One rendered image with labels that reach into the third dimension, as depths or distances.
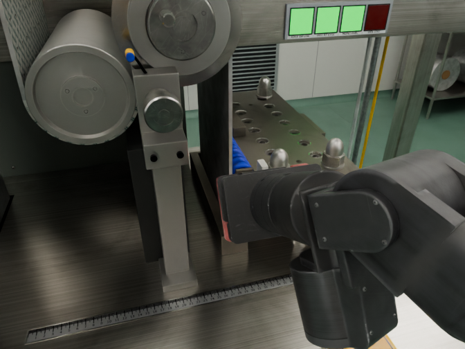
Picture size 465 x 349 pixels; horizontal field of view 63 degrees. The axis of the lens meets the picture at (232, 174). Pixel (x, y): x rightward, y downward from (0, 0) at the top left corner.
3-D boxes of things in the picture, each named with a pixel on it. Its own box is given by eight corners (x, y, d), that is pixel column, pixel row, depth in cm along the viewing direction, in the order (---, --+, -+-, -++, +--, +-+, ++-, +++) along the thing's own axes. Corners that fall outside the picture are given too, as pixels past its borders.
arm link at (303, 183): (362, 160, 26) (287, 180, 25) (383, 256, 27) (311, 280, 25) (317, 165, 33) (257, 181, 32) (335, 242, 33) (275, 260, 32)
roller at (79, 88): (40, 149, 45) (9, 48, 39) (62, 84, 66) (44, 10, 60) (142, 138, 48) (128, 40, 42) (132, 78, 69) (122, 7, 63)
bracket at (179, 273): (163, 296, 54) (134, 86, 38) (158, 264, 59) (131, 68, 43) (198, 288, 55) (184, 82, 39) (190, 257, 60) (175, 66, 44)
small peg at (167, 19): (171, 10, 37) (178, 23, 38) (167, 6, 40) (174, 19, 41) (158, 16, 37) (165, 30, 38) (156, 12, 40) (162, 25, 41)
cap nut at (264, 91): (259, 99, 84) (259, 79, 81) (254, 93, 87) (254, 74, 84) (274, 97, 85) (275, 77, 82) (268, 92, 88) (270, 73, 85)
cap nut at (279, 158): (270, 184, 55) (272, 156, 52) (262, 171, 58) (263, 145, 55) (294, 180, 55) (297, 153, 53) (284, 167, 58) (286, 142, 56)
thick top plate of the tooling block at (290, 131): (263, 223, 57) (266, 189, 53) (207, 119, 89) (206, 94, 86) (358, 206, 60) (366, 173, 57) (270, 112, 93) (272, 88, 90)
